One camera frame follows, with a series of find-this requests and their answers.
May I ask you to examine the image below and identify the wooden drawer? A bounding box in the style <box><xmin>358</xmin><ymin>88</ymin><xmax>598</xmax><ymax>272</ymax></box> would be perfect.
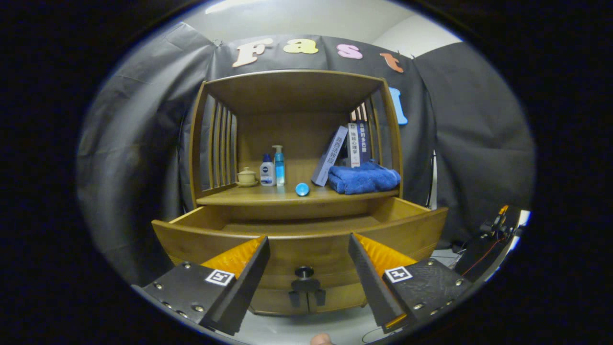
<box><xmin>152</xmin><ymin>196</ymin><xmax>449</xmax><ymax>290</ymax></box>

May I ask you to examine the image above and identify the beige lidded teacup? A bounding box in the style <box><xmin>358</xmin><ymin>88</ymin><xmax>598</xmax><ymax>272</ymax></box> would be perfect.
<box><xmin>236</xmin><ymin>167</ymin><xmax>258</xmax><ymax>187</ymax></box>

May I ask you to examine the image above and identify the wooden countertop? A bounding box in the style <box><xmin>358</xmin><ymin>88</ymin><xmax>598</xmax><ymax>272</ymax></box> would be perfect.
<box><xmin>197</xmin><ymin>182</ymin><xmax>399</xmax><ymax>207</ymax></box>

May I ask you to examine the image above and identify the wooden cabinet door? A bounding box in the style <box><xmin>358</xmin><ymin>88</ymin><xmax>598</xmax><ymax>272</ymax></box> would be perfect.
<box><xmin>309</xmin><ymin>283</ymin><xmax>369</xmax><ymax>314</ymax></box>
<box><xmin>249</xmin><ymin>287</ymin><xmax>309</xmax><ymax>316</ymax></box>

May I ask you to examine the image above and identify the white spine book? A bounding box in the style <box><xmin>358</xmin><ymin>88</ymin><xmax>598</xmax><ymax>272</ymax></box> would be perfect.
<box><xmin>347</xmin><ymin>123</ymin><xmax>361</xmax><ymax>168</ymax></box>

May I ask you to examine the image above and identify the lavender book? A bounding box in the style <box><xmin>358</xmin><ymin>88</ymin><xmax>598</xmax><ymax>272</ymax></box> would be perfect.
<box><xmin>311</xmin><ymin>126</ymin><xmax>349</xmax><ymax>187</ymax></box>

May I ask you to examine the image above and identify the black backdrop cloth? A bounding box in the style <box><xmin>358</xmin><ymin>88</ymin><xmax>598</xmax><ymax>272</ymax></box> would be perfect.
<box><xmin>77</xmin><ymin>22</ymin><xmax>536</xmax><ymax>288</ymax></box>

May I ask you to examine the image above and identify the wooden cabinet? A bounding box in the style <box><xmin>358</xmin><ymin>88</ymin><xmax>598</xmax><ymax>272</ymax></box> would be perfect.
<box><xmin>189</xmin><ymin>69</ymin><xmax>404</xmax><ymax>317</ymax></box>

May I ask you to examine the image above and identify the white lotion bottle blue cap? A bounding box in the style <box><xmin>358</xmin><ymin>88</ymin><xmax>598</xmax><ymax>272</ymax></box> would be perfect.
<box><xmin>260</xmin><ymin>153</ymin><xmax>276</xmax><ymax>187</ymax></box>

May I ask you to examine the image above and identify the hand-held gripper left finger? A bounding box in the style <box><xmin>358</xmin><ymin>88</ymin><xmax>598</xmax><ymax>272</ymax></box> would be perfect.
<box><xmin>132</xmin><ymin>235</ymin><xmax>271</xmax><ymax>336</ymax></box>

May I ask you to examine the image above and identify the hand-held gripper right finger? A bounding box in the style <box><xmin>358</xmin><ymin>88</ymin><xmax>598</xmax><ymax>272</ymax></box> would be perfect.
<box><xmin>348</xmin><ymin>233</ymin><xmax>472</xmax><ymax>334</ymax></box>

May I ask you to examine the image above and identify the blue pump bottle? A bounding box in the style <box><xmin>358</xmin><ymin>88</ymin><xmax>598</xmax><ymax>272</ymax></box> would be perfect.
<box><xmin>272</xmin><ymin>145</ymin><xmax>286</xmax><ymax>186</ymax></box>

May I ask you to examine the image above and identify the blue folded towel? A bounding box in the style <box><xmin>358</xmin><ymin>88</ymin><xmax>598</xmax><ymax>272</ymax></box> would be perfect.
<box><xmin>328</xmin><ymin>161</ymin><xmax>402</xmax><ymax>195</ymax></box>

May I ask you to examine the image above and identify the dark blue spine book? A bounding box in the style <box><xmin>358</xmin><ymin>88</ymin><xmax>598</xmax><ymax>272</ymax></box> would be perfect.
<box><xmin>358</xmin><ymin>120</ymin><xmax>370</xmax><ymax>164</ymax></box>

